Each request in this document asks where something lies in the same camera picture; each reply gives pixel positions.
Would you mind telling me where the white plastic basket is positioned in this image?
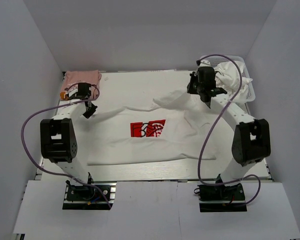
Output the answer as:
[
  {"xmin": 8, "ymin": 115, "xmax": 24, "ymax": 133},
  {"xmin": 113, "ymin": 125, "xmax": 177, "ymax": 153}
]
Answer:
[{"xmin": 200, "ymin": 55, "xmax": 256, "ymax": 105}]

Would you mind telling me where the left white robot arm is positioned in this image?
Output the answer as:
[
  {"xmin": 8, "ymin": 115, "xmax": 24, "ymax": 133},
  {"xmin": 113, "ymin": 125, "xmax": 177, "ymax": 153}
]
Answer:
[{"xmin": 40, "ymin": 82, "xmax": 100, "ymax": 200}]

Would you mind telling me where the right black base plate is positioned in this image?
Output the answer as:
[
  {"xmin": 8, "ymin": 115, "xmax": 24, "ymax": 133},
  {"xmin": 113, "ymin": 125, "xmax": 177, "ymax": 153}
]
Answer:
[{"xmin": 193, "ymin": 183, "xmax": 247, "ymax": 213}]

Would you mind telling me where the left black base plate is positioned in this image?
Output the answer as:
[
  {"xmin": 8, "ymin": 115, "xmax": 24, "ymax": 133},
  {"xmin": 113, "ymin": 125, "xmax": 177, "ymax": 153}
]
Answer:
[{"xmin": 62, "ymin": 180, "xmax": 116, "ymax": 211}]

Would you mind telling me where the white red print t-shirt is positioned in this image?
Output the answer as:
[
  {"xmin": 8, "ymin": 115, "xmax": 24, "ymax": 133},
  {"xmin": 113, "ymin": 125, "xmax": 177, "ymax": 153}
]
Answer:
[{"xmin": 86, "ymin": 90, "xmax": 218, "ymax": 166}]

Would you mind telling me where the folded pink t-shirt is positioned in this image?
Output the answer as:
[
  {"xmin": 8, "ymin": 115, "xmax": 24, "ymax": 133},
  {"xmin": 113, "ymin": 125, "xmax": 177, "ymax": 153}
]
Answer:
[{"xmin": 59, "ymin": 70, "xmax": 102, "ymax": 101}]

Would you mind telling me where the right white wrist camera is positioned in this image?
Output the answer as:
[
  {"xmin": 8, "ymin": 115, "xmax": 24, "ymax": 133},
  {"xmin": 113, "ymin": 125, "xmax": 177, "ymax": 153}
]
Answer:
[{"xmin": 196, "ymin": 59, "xmax": 211, "ymax": 67}]

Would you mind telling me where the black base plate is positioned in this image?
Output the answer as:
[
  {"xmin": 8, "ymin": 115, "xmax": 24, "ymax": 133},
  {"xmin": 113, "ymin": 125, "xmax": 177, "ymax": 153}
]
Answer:
[
  {"xmin": 62, "ymin": 180, "xmax": 116, "ymax": 211},
  {"xmin": 193, "ymin": 183, "xmax": 247, "ymax": 213}
]

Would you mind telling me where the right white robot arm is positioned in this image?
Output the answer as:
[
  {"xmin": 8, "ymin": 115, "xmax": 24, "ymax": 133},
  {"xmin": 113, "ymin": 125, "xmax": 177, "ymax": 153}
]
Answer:
[{"xmin": 187, "ymin": 66, "xmax": 271, "ymax": 200}]

